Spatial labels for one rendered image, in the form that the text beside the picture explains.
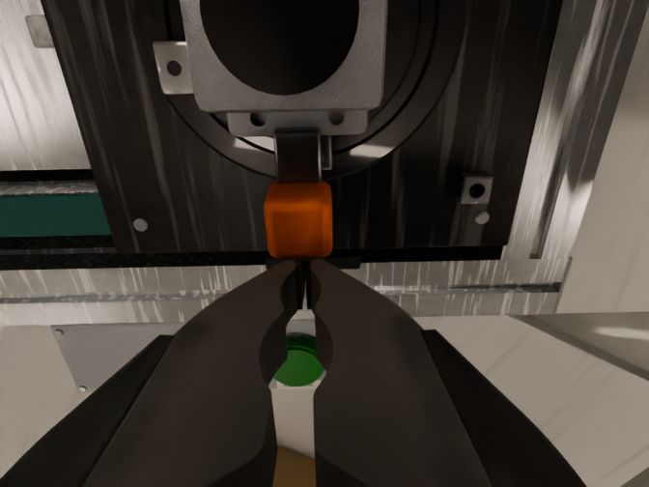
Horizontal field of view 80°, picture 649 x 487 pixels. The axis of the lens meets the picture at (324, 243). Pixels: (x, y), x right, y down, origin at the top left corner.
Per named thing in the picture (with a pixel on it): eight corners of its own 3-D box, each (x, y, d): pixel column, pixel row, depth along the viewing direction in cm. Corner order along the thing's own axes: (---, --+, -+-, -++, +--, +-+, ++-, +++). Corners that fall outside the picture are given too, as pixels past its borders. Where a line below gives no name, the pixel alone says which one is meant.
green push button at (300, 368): (324, 367, 31) (324, 387, 29) (273, 369, 31) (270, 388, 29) (323, 328, 29) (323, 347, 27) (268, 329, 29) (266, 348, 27)
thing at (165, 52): (206, 90, 18) (196, 94, 16) (173, 90, 18) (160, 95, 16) (198, 40, 17) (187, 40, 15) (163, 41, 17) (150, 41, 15)
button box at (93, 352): (340, 337, 36) (343, 391, 31) (112, 342, 36) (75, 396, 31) (340, 272, 33) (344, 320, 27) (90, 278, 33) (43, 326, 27)
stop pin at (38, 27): (98, 46, 22) (57, 47, 19) (78, 46, 22) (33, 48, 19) (92, 18, 22) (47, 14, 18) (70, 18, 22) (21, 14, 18)
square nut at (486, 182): (482, 197, 22) (489, 204, 21) (454, 198, 22) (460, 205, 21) (487, 170, 22) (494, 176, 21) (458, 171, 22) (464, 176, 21)
